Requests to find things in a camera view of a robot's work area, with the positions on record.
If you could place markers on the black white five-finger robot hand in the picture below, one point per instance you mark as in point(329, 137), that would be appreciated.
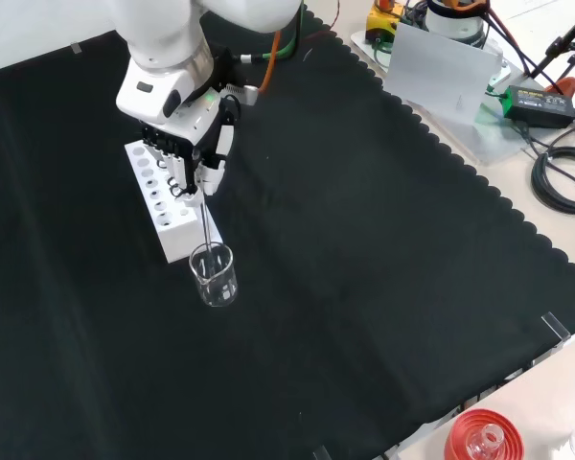
point(191, 122)

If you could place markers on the white test tube rack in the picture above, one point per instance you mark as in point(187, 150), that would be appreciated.
point(182, 239)

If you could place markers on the clear cloth clip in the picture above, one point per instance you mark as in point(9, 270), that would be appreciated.
point(76, 48)
point(556, 327)
point(322, 453)

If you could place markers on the small clear glass beaker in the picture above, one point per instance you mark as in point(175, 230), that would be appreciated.
point(215, 287)

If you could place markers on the black bench cloth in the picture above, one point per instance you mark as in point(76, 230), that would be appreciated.
point(340, 239)

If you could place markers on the yellow stop button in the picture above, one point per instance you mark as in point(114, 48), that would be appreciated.
point(381, 26)

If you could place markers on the pale board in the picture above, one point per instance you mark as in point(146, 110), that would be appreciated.
point(436, 72)

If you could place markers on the black power adapter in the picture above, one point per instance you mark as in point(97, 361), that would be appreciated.
point(539, 105)

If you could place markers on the black tripod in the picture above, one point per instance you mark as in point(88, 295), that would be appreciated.
point(556, 48)

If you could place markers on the small red clamp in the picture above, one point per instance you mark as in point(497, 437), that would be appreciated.
point(566, 86)

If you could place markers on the red ribbed funnel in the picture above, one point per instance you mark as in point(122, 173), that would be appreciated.
point(465, 431)

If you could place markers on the small clear glass flask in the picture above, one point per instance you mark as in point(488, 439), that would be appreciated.
point(489, 441)

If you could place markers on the grey metal base plate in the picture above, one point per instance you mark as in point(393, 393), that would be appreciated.
point(498, 144)

